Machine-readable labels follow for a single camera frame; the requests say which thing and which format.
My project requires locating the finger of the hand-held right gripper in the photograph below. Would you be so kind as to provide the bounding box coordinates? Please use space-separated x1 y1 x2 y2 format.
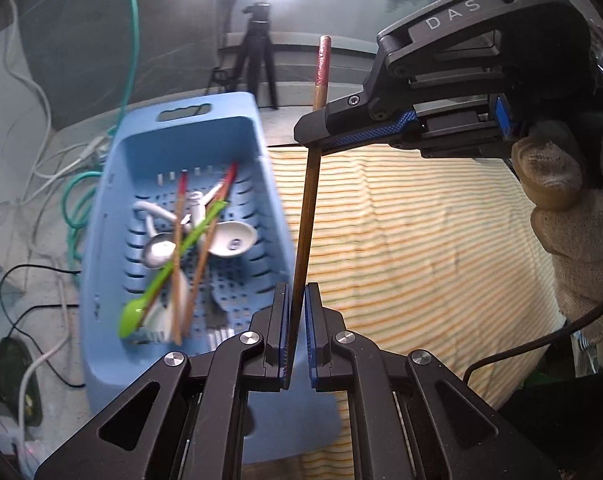
294 91 421 154

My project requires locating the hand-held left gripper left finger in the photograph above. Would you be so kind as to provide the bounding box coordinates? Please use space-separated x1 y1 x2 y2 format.
34 282 289 480

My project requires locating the metal spoon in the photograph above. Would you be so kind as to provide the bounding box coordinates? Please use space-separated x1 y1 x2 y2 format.
141 236 178 270

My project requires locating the green cable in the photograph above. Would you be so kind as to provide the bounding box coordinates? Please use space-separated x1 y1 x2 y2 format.
64 0 142 261

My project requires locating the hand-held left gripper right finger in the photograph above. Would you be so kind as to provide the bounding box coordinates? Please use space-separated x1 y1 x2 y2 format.
304 282 562 480

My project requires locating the person's right hand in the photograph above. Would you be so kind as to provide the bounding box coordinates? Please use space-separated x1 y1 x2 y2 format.
511 110 603 361

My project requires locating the black tripod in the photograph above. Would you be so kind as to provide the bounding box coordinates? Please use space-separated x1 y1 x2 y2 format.
212 2 280 111

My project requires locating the white cable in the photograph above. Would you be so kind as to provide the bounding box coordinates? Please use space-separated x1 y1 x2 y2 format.
4 0 112 206

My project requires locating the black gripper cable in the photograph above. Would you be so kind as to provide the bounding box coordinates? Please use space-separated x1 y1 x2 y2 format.
464 290 603 386

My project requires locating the yellow striped cloth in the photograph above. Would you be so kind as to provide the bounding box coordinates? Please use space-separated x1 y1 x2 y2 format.
266 145 572 480

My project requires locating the green plastic spoon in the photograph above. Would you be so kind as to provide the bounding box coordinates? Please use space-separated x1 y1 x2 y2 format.
118 200 229 338

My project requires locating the blue plastic basket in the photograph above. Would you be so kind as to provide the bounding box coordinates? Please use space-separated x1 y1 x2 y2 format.
78 91 343 465

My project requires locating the dark power adapter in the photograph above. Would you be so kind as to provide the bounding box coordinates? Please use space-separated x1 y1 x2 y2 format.
0 337 44 428

